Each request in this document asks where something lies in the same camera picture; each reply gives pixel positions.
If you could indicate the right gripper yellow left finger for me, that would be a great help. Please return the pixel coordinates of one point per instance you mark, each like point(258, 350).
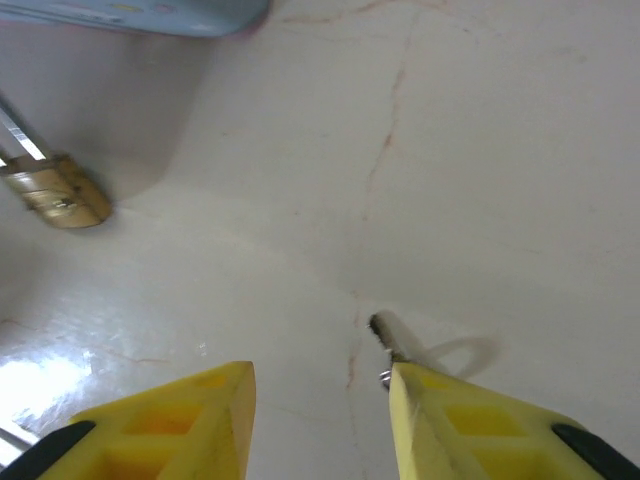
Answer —
point(200, 425)

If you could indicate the translucent plastic key loop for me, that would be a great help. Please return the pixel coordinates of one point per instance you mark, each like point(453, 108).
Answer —
point(465, 341)

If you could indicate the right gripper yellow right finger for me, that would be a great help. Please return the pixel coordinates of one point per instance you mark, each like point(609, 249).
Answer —
point(475, 435)

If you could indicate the pink box with bunny print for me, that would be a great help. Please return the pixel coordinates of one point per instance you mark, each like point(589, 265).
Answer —
point(150, 15)

